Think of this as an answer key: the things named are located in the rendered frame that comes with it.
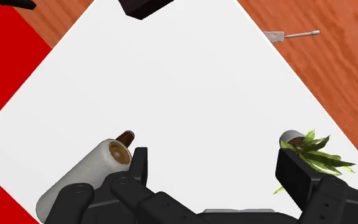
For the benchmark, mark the red rug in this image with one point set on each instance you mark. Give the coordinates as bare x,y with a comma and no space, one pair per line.
2,62

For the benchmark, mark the white paper towel roll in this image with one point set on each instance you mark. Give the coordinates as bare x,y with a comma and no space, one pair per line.
92,167

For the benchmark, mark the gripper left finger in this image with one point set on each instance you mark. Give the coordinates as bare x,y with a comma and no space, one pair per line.
135,192

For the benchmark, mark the green plant in white pot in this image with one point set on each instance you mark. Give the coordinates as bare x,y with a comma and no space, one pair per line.
318,156

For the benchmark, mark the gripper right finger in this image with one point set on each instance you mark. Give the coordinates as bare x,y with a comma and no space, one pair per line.
299,180

